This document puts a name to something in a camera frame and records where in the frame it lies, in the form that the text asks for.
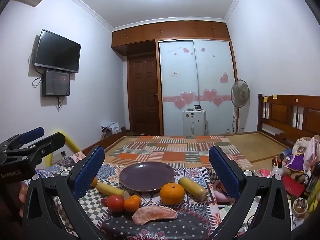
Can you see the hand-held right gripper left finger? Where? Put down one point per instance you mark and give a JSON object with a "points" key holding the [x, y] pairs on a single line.
{"points": [[88, 171]]}

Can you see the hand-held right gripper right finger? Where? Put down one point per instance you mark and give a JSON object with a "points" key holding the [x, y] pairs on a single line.
{"points": [[222, 172]]}

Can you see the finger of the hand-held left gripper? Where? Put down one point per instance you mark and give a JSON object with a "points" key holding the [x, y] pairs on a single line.
{"points": [[31, 135], [50, 143]]}

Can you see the small orange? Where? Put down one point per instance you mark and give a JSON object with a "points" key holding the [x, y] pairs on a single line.
{"points": [[94, 182], [132, 203]]}

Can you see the yellow sugarcane piece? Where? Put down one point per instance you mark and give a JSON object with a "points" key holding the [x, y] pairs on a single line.
{"points": [[110, 192], [193, 188]]}

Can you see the dark red grape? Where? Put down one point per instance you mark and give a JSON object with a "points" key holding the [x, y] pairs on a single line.
{"points": [[103, 201]]}

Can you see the red tomato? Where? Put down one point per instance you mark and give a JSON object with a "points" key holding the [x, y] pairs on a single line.
{"points": [[115, 203]]}

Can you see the large orange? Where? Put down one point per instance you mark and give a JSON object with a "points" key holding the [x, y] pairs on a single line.
{"points": [[172, 193]]}

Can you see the purple ceramic plate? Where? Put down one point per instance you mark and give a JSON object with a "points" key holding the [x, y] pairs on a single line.
{"points": [[146, 177]]}

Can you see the person's left hand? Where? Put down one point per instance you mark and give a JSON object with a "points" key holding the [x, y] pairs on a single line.
{"points": [[22, 193]]}

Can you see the yellow foam tube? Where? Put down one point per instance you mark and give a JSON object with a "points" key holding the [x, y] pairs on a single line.
{"points": [[71, 143]]}

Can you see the pink toy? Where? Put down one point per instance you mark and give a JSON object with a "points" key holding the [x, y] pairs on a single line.
{"points": [[221, 197]]}

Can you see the wooden bed footboard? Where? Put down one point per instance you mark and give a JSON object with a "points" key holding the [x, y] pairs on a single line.
{"points": [[110, 140]]}

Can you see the bamboo bed mat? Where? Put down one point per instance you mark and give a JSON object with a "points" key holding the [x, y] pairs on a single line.
{"points": [[260, 147]]}

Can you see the crumpled bag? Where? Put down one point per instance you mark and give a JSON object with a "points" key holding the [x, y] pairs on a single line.
{"points": [[110, 130]]}

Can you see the white plastic bottle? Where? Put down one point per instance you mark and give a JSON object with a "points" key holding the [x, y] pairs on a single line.
{"points": [[277, 170]]}

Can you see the white hard case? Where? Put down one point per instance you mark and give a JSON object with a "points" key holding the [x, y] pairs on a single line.
{"points": [[193, 123]]}

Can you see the red box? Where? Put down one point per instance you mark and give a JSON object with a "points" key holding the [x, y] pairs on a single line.
{"points": [[295, 187]]}

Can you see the stuffed toy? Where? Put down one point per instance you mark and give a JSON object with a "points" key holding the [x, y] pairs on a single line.
{"points": [[300, 152]]}

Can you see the group of pink heart stickers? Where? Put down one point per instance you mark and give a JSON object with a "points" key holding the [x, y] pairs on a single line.
{"points": [[187, 98]]}

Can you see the standing fan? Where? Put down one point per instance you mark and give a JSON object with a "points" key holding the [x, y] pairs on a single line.
{"points": [[240, 92]]}

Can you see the patterned tablecloth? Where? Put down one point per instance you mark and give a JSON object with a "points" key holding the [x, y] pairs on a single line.
{"points": [[160, 230]]}

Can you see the wooden bed headboard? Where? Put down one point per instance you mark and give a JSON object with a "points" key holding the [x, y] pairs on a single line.
{"points": [[287, 115]]}

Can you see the dark bottle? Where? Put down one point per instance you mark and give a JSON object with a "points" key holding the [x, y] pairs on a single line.
{"points": [[313, 177]]}

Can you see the brown wooden door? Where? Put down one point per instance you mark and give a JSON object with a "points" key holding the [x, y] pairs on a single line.
{"points": [[143, 95]]}

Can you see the white sliding door wardrobe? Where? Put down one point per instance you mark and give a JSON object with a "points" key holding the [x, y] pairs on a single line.
{"points": [[200, 80]]}

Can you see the wooden overhead cabinet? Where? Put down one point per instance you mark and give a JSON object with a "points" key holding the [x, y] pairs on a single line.
{"points": [[170, 31]]}

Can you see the small wall-mounted monitor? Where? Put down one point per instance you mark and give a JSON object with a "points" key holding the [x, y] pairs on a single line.
{"points": [[55, 82]]}

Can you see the wall-mounted black television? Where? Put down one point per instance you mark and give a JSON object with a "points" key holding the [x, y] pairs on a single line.
{"points": [[57, 51]]}

